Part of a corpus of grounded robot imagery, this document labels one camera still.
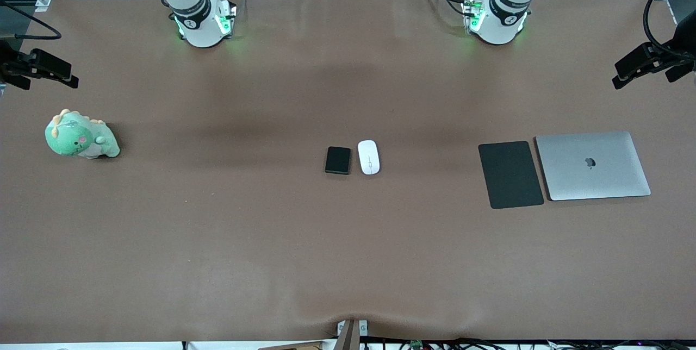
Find white computer mouse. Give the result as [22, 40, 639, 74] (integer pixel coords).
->
[357, 140, 381, 176]

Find black phone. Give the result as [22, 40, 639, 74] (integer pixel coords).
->
[325, 146, 352, 176]

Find black mouse pad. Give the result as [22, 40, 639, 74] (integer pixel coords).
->
[478, 141, 545, 210]

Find green dinosaur plush toy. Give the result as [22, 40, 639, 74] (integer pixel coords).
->
[45, 109, 121, 159]

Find silver laptop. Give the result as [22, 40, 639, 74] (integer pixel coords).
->
[535, 132, 652, 202]

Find brown table cover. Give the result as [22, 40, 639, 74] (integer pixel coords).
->
[0, 0, 696, 344]

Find metal table edge bracket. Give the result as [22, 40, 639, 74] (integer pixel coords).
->
[336, 319, 369, 350]

